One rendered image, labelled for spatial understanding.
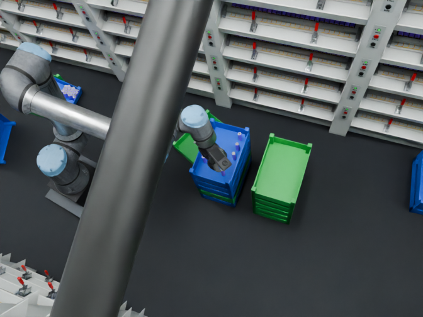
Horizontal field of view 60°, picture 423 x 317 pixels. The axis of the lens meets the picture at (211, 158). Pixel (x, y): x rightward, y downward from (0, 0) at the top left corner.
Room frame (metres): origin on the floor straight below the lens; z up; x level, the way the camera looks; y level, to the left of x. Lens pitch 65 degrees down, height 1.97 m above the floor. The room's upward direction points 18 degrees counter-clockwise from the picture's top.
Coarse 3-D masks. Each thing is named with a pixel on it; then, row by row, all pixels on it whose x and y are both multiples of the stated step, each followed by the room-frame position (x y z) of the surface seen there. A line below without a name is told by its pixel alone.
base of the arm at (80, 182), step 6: (78, 162) 1.04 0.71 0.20; (84, 168) 0.99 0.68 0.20; (78, 174) 0.93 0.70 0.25; (84, 174) 0.95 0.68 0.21; (78, 180) 0.91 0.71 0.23; (84, 180) 0.92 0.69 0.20; (60, 186) 0.90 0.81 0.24; (66, 186) 0.89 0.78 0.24; (72, 186) 0.89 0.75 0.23; (78, 186) 0.89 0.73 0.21; (84, 186) 0.90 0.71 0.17; (66, 192) 0.88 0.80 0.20; (72, 192) 0.87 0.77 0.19
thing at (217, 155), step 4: (208, 148) 0.66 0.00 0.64; (212, 148) 0.65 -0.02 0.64; (216, 148) 0.65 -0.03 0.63; (208, 152) 0.64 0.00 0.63; (212, 152) 0.64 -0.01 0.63; (216, 152) 0.63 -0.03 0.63; (220, 152) 0.63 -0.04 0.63; (212, 156) 0.62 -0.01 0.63; (216, 156) 0.62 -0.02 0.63; (220, 156) 0.61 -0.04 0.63; (224, 156) 0.61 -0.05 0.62; (216, 160) 0.60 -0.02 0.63; (220, 160) 0.60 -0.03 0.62; (224, 160) 0.59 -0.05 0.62; (228, 160) 0.59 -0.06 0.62; (220, 164) 0.58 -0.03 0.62; (224, 164) 0.57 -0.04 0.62; (228, 164) 0.57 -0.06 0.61; (220, 168) 0.57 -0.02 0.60; (224, 168) 0.56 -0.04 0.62
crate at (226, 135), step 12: (216, 132) 0.89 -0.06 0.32; (228, 132) 0.86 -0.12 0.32; (240, 132) 0.84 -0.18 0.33; (228, 144) 0.80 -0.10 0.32; (240, 144) 0.78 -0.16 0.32; (228, 156) 0.74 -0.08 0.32; (240, 156) 0.70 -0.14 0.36; (192, 168) 0.71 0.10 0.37; (204, 168) 0.72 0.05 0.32; (228, 168) 0.68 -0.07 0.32; (204, 180) 0.65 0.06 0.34; (216, 180) 0.64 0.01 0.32; (228, 180) 0.59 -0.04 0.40
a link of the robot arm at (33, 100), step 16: (0, 80) 1.00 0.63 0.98; (16, 80) 0.97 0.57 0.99; (16, 96) 0.91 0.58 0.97; (32, 96) 0.91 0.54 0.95; (48, 96) 0.91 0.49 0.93; (32, 112) 0.88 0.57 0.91; (48, 112) 0.85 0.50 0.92; (64, 112) 0.84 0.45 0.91; (80, 112) 0.83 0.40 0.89; (80, 128) 0.78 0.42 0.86; (96, 128) 0.76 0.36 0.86
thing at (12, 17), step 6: (0, 12) 2.03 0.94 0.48; (0, 18) 2.06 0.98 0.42; (6, 18) 2.02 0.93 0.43; (12, 18) 2.04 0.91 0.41; (6, 24) 2.05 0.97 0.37; (12, 24) 2.02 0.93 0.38; (12, 30) 2.05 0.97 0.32; (24, 36) 2.02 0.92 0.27; (30, 36) 2.05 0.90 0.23; (30, 42) 2.03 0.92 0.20
